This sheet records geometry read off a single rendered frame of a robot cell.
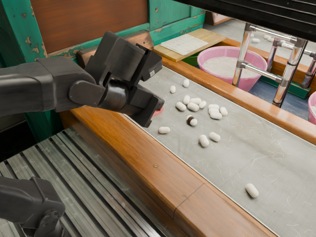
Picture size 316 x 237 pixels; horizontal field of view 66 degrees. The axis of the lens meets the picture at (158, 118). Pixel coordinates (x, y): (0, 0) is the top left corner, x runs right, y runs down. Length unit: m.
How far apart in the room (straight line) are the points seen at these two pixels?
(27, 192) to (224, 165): 0.43
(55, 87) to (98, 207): 0.37
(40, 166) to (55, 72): 0.45
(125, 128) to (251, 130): 0.36
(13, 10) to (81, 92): 0.46
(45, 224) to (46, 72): 0.29
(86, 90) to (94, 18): 0.56
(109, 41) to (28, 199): 0.29
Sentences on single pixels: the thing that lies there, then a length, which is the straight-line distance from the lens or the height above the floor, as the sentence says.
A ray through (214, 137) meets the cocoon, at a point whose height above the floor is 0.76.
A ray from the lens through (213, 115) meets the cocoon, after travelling 0.74.
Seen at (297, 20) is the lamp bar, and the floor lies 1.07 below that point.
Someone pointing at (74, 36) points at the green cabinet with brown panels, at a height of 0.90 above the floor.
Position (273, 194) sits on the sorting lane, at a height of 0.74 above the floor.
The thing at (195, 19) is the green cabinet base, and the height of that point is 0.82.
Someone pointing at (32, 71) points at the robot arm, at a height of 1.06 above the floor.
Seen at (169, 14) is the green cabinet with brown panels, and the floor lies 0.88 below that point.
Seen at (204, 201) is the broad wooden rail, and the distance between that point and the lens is 0.54.
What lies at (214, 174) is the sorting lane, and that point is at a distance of 0.61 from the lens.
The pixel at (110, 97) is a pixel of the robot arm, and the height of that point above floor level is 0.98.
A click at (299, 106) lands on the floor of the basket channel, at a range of 1.03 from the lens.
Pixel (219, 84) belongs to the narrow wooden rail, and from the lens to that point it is 0.87.
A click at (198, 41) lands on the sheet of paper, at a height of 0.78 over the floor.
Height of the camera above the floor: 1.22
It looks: 41 degrees down
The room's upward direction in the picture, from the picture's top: straight up
